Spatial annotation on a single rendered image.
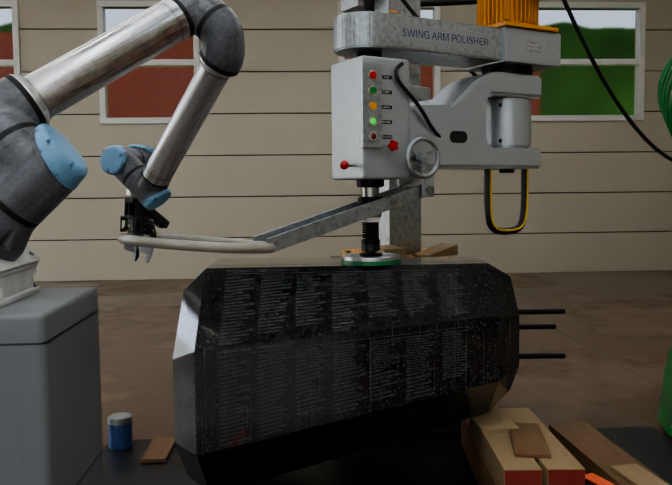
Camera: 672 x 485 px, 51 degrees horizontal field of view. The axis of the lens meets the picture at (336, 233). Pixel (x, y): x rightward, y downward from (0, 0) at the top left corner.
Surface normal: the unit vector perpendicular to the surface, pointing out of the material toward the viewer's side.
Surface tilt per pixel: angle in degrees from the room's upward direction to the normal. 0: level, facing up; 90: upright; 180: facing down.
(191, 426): 90
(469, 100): 90
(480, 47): 90
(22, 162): 78
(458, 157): 90
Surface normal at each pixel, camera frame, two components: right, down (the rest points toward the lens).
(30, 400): 0.05, 0.07
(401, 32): 0.50, 0.05
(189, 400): -0.64, 0.06
